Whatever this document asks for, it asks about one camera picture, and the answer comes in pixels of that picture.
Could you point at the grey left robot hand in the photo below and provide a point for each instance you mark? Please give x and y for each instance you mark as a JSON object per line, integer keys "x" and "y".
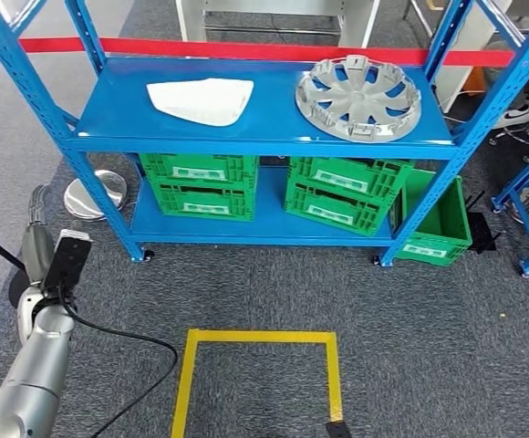
{"x": 36, "y": 254}

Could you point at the white mirror cover part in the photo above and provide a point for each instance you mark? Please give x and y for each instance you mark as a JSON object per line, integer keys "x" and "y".
{"x": 201, "y": 100}

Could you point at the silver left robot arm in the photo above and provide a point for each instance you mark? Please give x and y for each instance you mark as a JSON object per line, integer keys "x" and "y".
{"x": 41, "y": 362}

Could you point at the green plastic crate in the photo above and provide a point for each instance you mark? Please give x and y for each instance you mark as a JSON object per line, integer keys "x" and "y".
{"x": 164, "y": 208}
{"x": 155, "y": 166}
{"x": 447, "y": 217}
{"x": 301, "y": 211}
{"x": 383, "y": 175}

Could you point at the white table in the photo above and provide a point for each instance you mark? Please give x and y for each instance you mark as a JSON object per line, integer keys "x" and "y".
{"x": 186, "y": 18}

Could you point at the yellow floor tape square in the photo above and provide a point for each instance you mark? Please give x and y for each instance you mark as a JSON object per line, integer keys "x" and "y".
{"x": 264, "y": 336}

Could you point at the red barrier belt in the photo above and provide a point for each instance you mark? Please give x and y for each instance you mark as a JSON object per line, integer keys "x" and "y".
{"x": 246, "y": 49}

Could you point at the black robot foot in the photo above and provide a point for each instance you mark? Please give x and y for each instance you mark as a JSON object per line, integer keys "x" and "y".
{"x": 337, "y": 430}

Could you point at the silver wheel hubcap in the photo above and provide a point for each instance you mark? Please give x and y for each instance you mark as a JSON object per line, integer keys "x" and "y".
{"x": 358, "y": 100}

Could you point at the white board panel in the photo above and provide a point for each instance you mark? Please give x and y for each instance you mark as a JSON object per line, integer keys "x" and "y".
{"x": 453, "y": 87}

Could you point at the black flat floor box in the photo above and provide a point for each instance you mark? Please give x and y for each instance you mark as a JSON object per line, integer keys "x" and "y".
{"x": 479, "y": 233}

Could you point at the orange object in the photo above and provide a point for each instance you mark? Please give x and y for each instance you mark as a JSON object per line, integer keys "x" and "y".
{"x": 474, "y": 81}

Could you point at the person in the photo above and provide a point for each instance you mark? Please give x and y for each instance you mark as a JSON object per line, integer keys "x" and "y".
{"x": 515, "y": 115}

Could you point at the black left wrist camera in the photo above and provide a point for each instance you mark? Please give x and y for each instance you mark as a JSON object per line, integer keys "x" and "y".
{"x": 68, "y": 260}

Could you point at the metal tube frame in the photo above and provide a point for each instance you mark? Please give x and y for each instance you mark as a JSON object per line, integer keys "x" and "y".
{"x": 419, "y": 18}

